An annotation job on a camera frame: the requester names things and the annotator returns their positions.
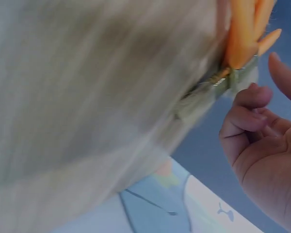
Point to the person's right hand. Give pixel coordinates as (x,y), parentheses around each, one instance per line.
(269,165)

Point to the person's right thumb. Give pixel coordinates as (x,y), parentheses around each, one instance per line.
(285,83)

